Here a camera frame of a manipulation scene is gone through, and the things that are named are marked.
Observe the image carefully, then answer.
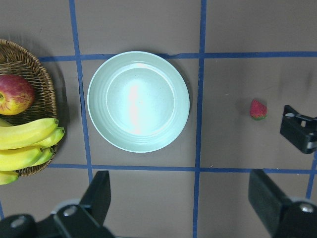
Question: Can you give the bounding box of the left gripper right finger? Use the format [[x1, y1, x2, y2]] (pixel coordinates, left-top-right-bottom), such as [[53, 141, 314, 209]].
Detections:
[[248, 169, 317, 238]]

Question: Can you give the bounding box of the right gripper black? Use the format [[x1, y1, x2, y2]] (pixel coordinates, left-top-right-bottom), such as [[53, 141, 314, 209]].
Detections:
[[280, 105, 317, 154]]

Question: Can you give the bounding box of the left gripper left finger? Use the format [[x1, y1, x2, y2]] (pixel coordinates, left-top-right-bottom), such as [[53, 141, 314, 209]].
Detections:
[[0, 171, 114, 238]]

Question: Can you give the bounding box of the light green plate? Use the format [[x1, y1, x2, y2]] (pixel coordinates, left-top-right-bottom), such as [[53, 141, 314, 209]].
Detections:
[[87, 51, 190, 153]]

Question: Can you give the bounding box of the yellow banana bunch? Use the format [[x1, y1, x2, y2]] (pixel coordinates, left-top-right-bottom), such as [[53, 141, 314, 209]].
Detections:
[[0, 118, 65, 185]]

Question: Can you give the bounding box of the red yellow apple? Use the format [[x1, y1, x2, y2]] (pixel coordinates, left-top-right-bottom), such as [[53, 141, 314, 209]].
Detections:
[[0, 74, 35, 116]]

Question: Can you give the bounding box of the brown wicker basket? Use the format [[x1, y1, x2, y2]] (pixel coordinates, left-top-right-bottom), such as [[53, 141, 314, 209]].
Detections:
[[0, 39, 58, 176]]

